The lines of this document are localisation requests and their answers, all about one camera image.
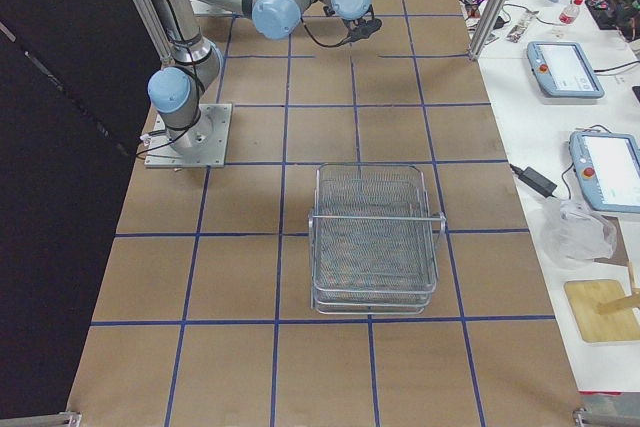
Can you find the near blue teach pendant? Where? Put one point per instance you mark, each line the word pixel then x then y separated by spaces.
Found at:
pixel 607 170

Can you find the clear bottle red cap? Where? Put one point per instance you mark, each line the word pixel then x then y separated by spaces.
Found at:
pixel 570 13

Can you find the far blue teach pendant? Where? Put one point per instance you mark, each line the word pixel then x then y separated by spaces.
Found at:
pixel 562 70

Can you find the clear plastic bag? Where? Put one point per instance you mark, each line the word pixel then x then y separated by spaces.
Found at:
pixel 572 230

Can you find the blue teach pendant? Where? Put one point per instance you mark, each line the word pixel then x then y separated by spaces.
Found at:
pixel 562 70
pixel 607 170

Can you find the wooden board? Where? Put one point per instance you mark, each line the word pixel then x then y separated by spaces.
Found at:
pixel 602 310

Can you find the black power adapter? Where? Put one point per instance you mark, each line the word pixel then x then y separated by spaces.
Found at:
pixel 538 182

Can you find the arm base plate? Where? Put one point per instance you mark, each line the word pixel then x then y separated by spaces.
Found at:
pixel 203 145

